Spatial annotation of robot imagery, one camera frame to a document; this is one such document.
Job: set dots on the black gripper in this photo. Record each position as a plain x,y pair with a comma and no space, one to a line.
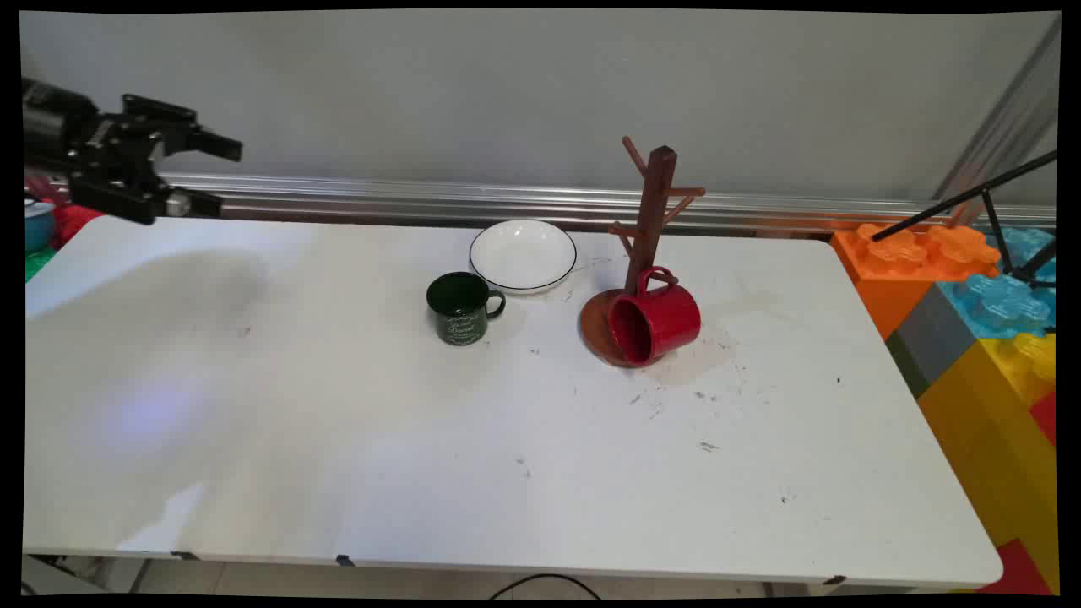
59,127

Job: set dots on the red ceramic mug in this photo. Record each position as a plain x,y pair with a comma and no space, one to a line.
667,325

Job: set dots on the red toy item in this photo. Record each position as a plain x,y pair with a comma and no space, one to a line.
74,221

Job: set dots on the blue pot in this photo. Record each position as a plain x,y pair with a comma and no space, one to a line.
37,226

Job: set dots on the green mat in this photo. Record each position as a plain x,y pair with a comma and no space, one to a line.
35,263

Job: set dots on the dark green enamel mug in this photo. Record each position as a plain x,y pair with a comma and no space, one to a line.
460,317

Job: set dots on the white bowl with black rim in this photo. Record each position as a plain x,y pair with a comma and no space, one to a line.
522,253

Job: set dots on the brown wooden mug tree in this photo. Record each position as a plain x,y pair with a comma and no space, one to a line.
652,211

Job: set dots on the orange toy building block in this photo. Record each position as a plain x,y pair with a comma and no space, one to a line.
895,270

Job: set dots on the black tripod stand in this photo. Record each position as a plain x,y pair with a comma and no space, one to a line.
988,207

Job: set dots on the translucent blue toy block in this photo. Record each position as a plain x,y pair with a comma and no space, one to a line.
1026,245
996,304

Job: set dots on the large yellow toy block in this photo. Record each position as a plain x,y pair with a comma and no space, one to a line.
988,439

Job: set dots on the translucent yellow toy block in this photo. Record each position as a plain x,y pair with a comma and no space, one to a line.
1037,355

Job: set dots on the red toy building block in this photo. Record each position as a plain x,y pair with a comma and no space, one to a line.
1018,570
1045,418

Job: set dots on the horizontal aluminium rail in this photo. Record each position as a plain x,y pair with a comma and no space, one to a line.
507,203

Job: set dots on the slanted aluminium frame profile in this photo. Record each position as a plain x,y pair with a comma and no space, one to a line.
1005,110

